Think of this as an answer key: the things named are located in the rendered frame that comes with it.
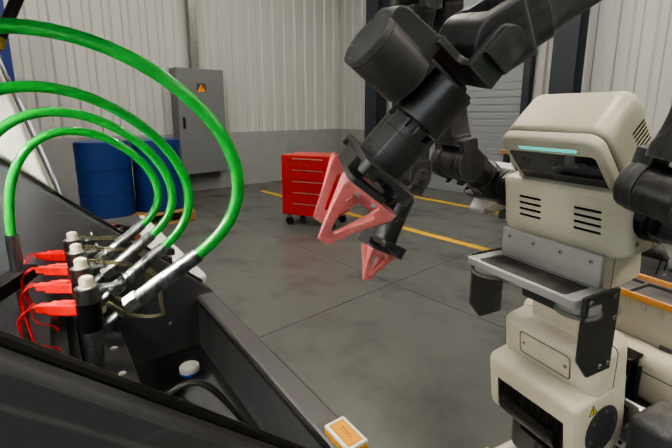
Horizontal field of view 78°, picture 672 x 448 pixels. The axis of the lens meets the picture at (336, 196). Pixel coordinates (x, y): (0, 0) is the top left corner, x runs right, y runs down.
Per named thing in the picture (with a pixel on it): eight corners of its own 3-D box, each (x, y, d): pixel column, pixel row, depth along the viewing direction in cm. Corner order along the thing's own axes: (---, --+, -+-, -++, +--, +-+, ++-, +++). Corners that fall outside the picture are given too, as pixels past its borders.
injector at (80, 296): (135, 427, 57) (120, 283, 52) (94, 443, 54) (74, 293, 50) (132, 415, 59) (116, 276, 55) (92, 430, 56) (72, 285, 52)
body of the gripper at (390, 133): (354, 174, 38) (408, 112, 37) (338, 144, 48) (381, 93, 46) (403, 212, 41) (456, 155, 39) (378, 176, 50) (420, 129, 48)
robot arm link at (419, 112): (487, 101, 40) (458, 88, 45) (444, 54, 37) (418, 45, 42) (437, 155, 42) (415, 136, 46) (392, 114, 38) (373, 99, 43)
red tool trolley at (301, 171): (282, 224, 507) (280, 154, 490) (300, 216, 548) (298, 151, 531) (334, 231, 480) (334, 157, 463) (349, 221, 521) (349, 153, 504)
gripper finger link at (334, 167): (296, 223, 42) (356, 154, 40) (293, 196, 49) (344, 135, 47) (346, 257, 45) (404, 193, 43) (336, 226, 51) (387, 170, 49)
